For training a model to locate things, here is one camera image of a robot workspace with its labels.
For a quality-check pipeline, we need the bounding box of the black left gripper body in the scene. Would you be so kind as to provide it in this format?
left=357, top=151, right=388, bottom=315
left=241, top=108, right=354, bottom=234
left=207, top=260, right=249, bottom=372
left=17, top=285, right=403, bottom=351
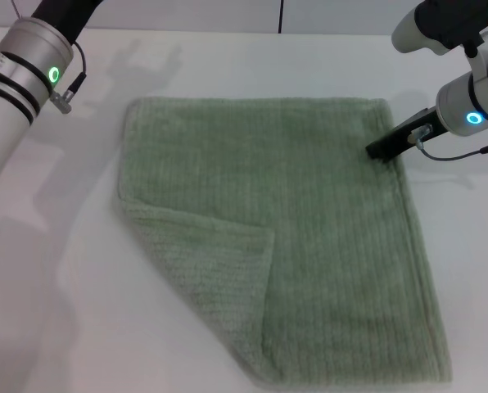
left=30, top=0, right=102, bottom=44

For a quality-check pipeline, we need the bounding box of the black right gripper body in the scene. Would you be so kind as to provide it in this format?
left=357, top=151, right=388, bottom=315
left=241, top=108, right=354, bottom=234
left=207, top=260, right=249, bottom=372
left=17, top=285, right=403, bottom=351
left=381, top=106, right=448, bottom=161

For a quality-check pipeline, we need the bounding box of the green ribbed towel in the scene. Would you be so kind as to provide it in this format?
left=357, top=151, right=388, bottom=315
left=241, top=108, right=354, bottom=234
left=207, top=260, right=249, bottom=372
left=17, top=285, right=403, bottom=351
left=111, top=96, right=454, bottom=388

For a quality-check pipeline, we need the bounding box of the right arm grey connector cable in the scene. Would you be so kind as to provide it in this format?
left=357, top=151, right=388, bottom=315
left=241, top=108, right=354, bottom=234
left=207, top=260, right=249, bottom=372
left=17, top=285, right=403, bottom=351
left=407, top=124, right=488, bottom=160

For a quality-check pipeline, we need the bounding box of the arm grey connector cable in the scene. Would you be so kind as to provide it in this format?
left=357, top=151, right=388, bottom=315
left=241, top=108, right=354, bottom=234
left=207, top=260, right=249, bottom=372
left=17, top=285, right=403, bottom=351
left=50, top=40, right=88, bottom=116
left=407, top=124, right=488, bottom=160

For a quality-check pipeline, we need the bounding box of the left arm grey connector cable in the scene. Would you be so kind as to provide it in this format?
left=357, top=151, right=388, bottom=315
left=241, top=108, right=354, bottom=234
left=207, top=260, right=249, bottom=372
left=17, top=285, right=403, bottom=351
left=50, top=40, right=88, bottom=116

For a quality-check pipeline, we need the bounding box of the right wrist camera housing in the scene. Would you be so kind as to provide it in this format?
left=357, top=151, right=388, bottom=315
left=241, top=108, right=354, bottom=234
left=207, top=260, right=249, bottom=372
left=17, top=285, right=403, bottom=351
left=391, top=0, right=488, bottom=56

